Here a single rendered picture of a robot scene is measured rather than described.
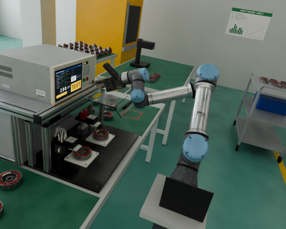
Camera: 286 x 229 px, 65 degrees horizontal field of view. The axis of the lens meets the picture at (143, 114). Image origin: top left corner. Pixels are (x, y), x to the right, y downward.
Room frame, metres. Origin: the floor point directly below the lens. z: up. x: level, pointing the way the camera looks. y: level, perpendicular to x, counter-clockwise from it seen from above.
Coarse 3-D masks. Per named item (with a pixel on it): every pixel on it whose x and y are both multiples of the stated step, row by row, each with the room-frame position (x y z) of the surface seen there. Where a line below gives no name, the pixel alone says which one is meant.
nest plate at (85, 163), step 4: (72, 152) 1.13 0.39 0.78; (92, 152) 1.16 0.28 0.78; (96, 152) 1.17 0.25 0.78; (68, 156) 1.09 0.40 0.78; (72, 156) 1.09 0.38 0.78; (92, 156) 1.12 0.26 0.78; (96, 156) 1.14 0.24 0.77; (68, 160) 1.06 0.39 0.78; (72, 160) 1.05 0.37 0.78; (76, 160) 1.06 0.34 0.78; (80, 160) 1.07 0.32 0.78; (84, 160) 1.07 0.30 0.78; (88, 160) 1.08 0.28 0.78; (92, 160) 1.09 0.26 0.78; (80, 164) 1.04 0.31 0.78; (84, 164) 1.04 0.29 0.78; (88, 164) 1.04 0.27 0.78
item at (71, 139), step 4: (60, 136) 1.18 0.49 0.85; (52, 140) 1.13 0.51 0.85; (56, 140) 1.13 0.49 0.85; (60, 140) 1.14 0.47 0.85; (64, 140) 1.11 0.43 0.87; (68, 140) 1.12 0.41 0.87; (72, 140) 1.13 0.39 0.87; (76, 140) 1.13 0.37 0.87; (60, 144) 1.11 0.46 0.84; (64, 144) 1.11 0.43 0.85; (68, 144) 1.10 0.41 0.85; (72, 144) 1.10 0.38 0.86; (76, 144) 1.13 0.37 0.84; (72, 148) 1.09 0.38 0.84; (76, 148) 1.11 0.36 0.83
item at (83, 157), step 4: (80, 148) 1.14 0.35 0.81; (84, 148) 1.15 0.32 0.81; (88, 148) 1.15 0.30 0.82; (76, 152) 1.09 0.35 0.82; (80, 152) 1.11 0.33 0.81; (84, 152) 1.11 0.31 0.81; (88, 152) 1.11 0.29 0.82; (76, 156) 1.07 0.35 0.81; (80, 156) 1.06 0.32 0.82; (84, 156) 1.07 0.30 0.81; (88, 156) 1.08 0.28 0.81
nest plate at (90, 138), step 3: (90, 135) 1.35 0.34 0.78; (111, 135) 1.39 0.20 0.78; (114, 135) 1.40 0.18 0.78; (87, 138) 1.31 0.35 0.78; (90, 138) 1.32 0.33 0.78; (93, 138) 1.32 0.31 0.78; (108, 138) 1.35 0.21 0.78; (111, 138) 1.36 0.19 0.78; (90, 141) 1.29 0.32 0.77; (93, 141) 1.28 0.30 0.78; (96, 141) 1.29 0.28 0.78; (99, 141) 1.30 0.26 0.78; (102, 141) 1.30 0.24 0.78; (105, 141) 1.31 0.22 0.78; (108, 141) 1.31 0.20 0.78; (99, 144) 1.27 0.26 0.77; (102, 144) 1.27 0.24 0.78; (105, 144) 1.27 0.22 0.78
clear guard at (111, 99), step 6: (102, 90) 1.52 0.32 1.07; (90, 96) 1.38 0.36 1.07; (102, 96) 1.41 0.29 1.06; (108, 96) 1.43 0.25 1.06; (114, 96) 1.45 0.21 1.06; (120, 96) 1.47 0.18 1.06; (126, 96) 1.48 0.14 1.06; (96, 102) 1.30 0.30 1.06; (102, 102) 1.32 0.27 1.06; (108, 102) 1.33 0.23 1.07; (114, 102) 1.35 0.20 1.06; (120, 102) 1.37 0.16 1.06; (126, 102) 1.43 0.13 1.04; (114, 108) 1.27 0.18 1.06; (120, 108) 1.32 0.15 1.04; (126, 108) 1.38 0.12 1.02; (120, 114) 1.27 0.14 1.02
